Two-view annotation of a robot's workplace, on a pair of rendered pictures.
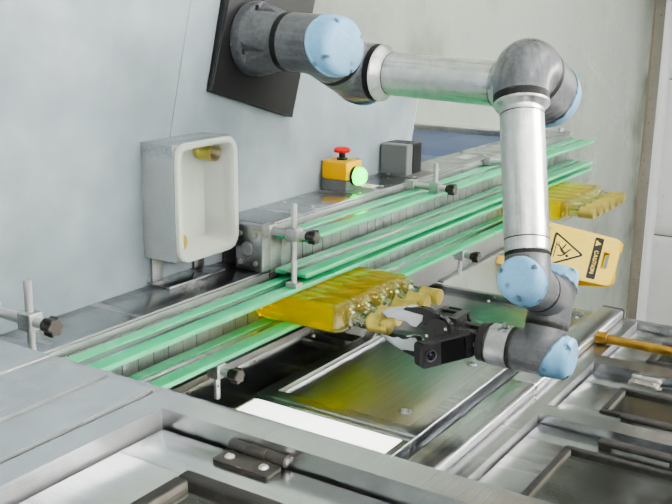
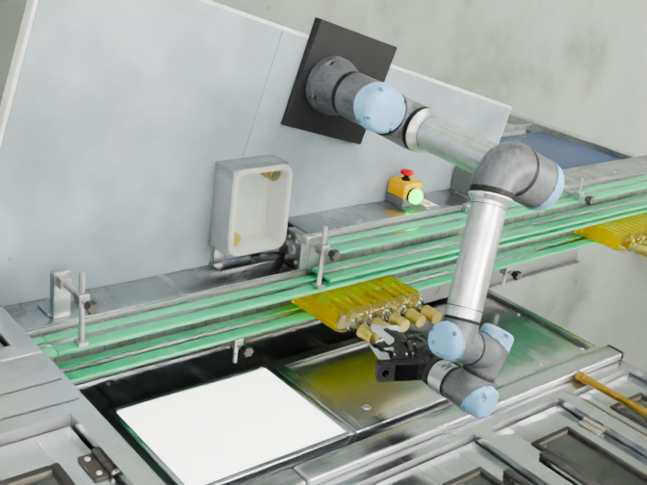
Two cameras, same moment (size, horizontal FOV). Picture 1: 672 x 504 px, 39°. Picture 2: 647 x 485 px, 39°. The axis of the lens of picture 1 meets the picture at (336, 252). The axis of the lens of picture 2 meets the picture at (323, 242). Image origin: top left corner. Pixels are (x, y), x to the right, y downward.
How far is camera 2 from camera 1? 66 cm
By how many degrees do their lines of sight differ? 17
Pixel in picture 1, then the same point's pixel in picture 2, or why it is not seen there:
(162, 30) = (245, 79)
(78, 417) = (20, 408)
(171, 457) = (58, 449)
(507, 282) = (433, 340)
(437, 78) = (453, 150)
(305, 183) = (370, 194)
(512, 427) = (444, 441)
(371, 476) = not seen: outside the picture
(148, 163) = (218, 178)
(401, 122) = not seen: hidden behind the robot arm
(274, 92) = (345, 125)
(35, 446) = not seen: outside the picture
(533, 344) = (460, 386)
